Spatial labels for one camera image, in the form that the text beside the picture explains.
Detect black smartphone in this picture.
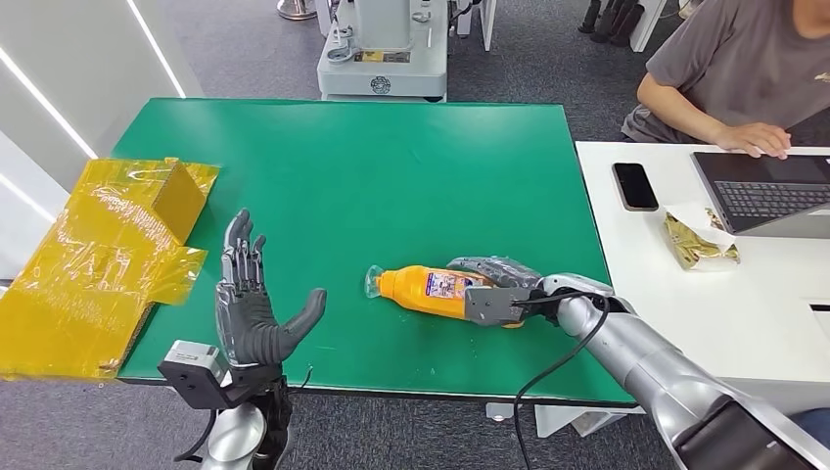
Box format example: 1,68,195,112
612,162,661,213

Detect dark grey laptop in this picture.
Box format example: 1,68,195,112
690,151,830,240

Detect person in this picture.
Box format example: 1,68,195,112
619,0,830,164

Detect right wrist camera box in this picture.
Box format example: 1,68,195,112
464,286,552,328

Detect grey machine base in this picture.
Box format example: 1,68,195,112
316,0,450,103

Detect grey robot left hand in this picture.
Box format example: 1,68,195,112
214,208,328,368

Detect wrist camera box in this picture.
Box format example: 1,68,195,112
157,340,235,411
464,286,552,328

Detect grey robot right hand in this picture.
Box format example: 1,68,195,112
445,256,544,290

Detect orange plastic bottle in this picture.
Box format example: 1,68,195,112
363,263,527,330

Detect person's blue trouser leg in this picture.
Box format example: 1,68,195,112
787,408,830,448

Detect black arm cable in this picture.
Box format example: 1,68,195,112
173,408,218,463
512,292,612,470

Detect person's right hand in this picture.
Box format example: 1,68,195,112
713,122,794,162

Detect white table foot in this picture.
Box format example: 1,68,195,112
533,404,643,440
484,402,524,424

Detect black chair legs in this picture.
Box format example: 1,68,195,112
577,0,647,48

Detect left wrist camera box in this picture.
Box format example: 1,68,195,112
157,340,235,411

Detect yellow taped cardboard box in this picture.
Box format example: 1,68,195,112
0,157,220,383

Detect gold snack packet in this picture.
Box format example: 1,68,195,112
663,209,741,272

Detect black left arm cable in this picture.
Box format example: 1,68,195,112
173,408,218,463

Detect white furniture panel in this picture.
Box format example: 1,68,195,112
629,0,669,54
478,0,498,52

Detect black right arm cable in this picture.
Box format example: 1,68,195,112
512,292,612,470

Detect chrome round stand base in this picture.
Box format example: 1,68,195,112
277,0,319,22

